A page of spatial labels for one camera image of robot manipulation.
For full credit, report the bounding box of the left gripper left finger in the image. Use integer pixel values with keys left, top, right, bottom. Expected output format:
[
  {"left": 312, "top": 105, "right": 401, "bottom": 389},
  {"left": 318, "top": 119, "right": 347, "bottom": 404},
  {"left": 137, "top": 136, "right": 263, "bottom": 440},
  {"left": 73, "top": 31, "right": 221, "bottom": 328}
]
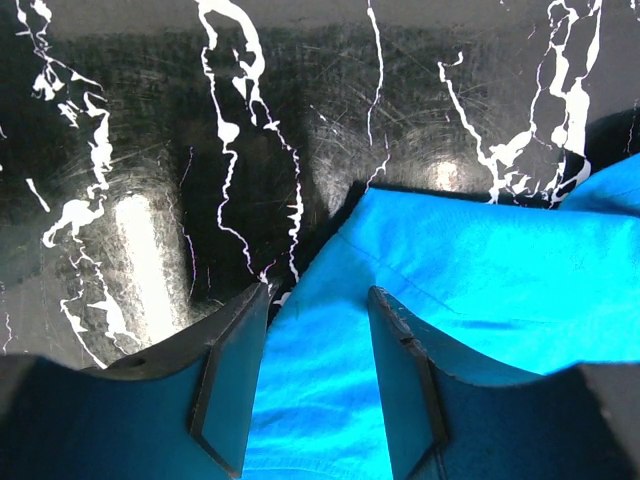
[{"left": 1, "top": 283, "right": 269, "bottom": 479}]

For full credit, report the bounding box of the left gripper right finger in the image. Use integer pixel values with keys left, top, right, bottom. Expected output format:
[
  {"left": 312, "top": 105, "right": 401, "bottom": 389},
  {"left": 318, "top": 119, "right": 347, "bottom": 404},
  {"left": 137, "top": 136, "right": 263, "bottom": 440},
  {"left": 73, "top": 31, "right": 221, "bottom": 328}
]
[{"left": 367, "top": 287, "right": 639, "bottom": 479}]

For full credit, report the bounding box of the blue t shirt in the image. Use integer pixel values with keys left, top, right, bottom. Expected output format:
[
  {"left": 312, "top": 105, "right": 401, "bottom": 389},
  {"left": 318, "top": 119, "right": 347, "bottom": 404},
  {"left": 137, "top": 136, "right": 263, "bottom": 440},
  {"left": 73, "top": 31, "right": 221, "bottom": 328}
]
[{"left": 243, "top": 157, "right": 639, "bottom": 479}]

